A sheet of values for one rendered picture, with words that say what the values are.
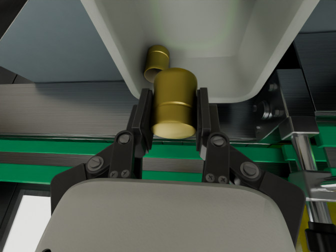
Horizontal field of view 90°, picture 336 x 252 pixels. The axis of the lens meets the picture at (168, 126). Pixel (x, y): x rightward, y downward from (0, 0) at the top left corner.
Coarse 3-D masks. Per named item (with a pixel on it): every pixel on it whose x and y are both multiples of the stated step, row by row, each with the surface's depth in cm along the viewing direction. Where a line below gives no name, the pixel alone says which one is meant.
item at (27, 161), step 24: (0, 144) 35; (24, 144) 34; (48, 144) 34; (72, 144) 33; (96, 144) 32; (168, 144) 31; (0, 168) 33; (24, 168) 32; (48, 168) 32; (144, 168) 30; (168, 168) 29; (192, 168) 29; (264, 168) 28; (288, 168) 27
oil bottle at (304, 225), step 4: (328, 204) 25; (332, 204) 25; (304, 208) 27; (332, 208) 25; (304, 212) 27; (332, 212) 25; (304, 216) 27; (332, 216) 25; (304, 220) 27; (308, 220) 26; (332, 220) 25; (300, 224) 28; (304, 224) 27; (300, 228) 28; (304, 228) 27; (300, 232) 28; (304, 232) 27; (300, 236) 28; (304, 236) 27; (300, 240) 28; (304, 240) 27; (304, 244) 27; (304, 248) 27
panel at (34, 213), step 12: (24, 204) 46; (36, 204) 46; (48, 204) 45; (24, 216) 45; (36, 216) 44; (48, 216) 44; (12, 228) 44; (24, 228) 44; (36, 228) 43; (12, 240) 43; (24, 240) 42; (36, 240) 42
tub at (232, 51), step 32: (96, 0) 13; (128, 0) 18; (160, 0) 19; (192, 0) 19; (224, 0) 19; (256, 0) 18; (288, 0) 13; (128, 32) 19; (160, 32) 23; (192, 32) 22; (224, 32) 22; (256, 32) 19; (288, 32) 14; (128, 64) 20; (192, 64) 26; (224, 64) 26; (256, 64) 20; (224, 96) 24
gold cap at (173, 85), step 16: (160, 80) 12; (176, 80) 12; (192, 80) 12; (160, 96) 12; (176, 96) 11; (192, 96) 12; (160, 112) 11; (176, 112) 11; (192, 112) 11; (160, 128) 12; (176, 128) 12; (192, 128) 11
